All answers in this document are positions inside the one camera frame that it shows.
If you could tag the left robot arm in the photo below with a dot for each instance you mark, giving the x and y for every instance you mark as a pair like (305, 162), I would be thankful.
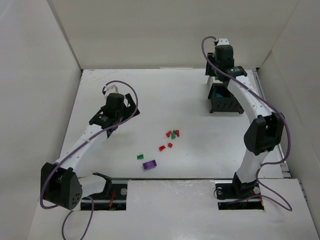
(60, 182)

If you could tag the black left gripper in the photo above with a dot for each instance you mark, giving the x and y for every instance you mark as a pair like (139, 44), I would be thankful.
(132, 104)

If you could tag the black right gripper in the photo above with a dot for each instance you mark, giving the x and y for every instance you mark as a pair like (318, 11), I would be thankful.
(209, 66)

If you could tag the white slotted container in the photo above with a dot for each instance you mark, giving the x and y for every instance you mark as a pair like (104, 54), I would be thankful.
(211, 80)

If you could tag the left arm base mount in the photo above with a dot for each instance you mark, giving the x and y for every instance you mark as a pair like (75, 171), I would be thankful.
(105, 193)

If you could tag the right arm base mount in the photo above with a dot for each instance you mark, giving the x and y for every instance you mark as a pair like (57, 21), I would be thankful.
(238, 196)

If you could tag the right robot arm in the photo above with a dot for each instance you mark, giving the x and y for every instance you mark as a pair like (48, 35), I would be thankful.
(264, 132)

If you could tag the cyan long lego brick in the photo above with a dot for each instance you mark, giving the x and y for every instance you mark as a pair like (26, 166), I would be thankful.
(218, 95)

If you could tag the red lego brick beside cyan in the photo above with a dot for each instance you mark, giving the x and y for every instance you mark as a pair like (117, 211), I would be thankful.
(161, 148)

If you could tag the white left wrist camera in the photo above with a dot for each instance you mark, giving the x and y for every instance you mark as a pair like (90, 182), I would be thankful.
(106, 90)

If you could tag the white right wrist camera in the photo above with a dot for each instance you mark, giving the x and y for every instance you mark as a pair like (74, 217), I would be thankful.
(221, 41)

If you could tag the small red lego brick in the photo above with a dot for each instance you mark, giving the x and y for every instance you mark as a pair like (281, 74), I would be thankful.
(168, 134)

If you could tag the black slotted container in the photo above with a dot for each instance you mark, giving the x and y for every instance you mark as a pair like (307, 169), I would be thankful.
(227, 104)

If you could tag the purple flat lego brick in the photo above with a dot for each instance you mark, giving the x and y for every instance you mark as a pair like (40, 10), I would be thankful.
(149, 165)

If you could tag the small green lego brick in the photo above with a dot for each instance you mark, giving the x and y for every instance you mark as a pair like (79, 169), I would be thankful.
(141, 156)

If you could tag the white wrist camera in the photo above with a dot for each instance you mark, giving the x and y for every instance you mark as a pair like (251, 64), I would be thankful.
(221, 41)
(106, 90)

